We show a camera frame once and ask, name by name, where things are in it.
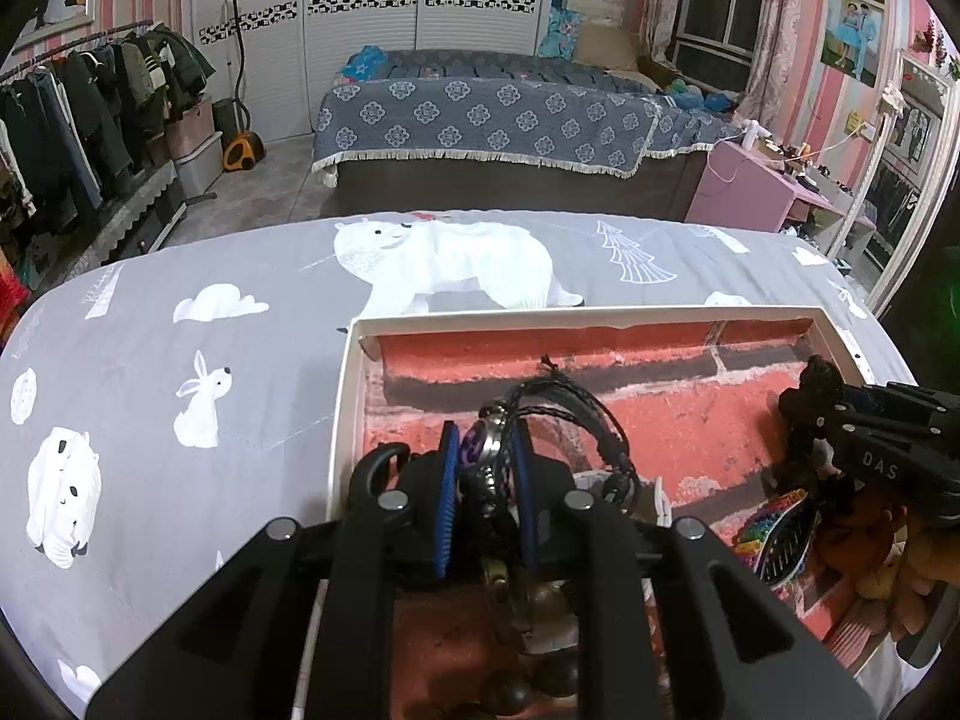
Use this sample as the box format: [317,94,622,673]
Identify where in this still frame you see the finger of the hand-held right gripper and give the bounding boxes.
[778,386,852,427]
[791,420,863,467]

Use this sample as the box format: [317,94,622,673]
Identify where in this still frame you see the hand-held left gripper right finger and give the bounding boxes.
[510,420,878,720]

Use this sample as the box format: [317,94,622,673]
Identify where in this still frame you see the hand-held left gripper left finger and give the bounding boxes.
[85,420,462,720]

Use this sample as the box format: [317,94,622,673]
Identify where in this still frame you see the black braided cord bracelet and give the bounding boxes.
[461,358,640,642]

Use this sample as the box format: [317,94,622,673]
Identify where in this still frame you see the white box with brick lining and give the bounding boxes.
[328,305,917,720]

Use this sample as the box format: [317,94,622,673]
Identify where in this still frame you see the brown plush toy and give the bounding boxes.
[816,484,942,620]

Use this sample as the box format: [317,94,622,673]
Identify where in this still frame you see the pink striped cloth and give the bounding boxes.
[821,598,897,672]

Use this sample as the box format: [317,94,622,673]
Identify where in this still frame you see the pink desk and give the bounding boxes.
[685,137,880,257]

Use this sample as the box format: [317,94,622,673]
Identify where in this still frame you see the white framed mirror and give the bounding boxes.
[823,47,960,317]

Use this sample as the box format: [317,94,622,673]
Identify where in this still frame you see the grey animal print tablecloth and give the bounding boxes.
[0,211,921,720]

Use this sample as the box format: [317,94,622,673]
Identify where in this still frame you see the blue crumpled cloth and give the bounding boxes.
[658,77,742,115]

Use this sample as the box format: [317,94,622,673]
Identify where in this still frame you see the pink patterned curtain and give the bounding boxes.
[647,0,689,66]
[748,0,809,119]

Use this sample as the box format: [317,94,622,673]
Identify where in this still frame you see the couple photo poster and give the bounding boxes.
[820,0,887,89]

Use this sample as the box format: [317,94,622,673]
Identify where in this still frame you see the artificial flowers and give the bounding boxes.
[910,17,960,81]

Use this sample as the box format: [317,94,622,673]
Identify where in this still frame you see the bed with blue cover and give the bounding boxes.
[311,49,742,190]

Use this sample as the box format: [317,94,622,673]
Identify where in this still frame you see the window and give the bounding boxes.
[670,0,775,96]

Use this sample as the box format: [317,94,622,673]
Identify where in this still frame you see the beige pillow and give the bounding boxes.
[572,19,640,70]

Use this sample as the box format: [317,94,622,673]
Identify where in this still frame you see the grey storage box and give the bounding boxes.
[172,131,227,197]

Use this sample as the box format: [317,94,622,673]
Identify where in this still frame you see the blue bag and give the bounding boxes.
[542,4,584,59]

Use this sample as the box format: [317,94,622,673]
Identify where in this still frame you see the blue cloth pile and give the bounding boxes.
[340,43,392,83]

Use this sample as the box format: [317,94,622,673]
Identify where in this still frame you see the pink storage box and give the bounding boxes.
[165,95,216,160]

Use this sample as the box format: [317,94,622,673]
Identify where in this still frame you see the black garment steamer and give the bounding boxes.
[211,0,266,173]

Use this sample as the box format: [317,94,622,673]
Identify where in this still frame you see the white wardrobe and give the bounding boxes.
[191,0,561,145]

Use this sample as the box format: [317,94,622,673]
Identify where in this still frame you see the row of hanging clothes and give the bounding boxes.
[0,22,218,302]

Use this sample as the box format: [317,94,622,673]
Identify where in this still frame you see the brown wooden bead bracelet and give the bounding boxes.
[465,645,595,720]

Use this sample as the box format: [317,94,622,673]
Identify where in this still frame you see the metal clothes rail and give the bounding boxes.
[0,19,155,80]

